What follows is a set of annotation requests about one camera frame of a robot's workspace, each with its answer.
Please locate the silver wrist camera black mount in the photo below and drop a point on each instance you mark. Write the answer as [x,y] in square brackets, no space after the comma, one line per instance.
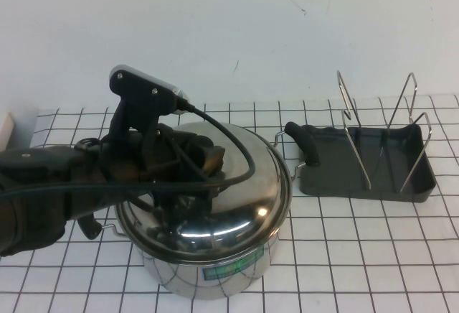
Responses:
[143,90]

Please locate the beige board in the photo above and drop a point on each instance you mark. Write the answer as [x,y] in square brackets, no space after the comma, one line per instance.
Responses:
[6,130]

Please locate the white black checked tablecloth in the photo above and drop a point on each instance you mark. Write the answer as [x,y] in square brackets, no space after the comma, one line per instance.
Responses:
[358,255]

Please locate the stainless steel pot lid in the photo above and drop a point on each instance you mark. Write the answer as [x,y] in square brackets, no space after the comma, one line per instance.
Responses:
[251,205]

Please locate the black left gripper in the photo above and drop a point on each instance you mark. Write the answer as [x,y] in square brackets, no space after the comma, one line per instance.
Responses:
[125,162]

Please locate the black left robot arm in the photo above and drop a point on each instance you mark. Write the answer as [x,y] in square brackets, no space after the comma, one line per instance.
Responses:
[32,219]

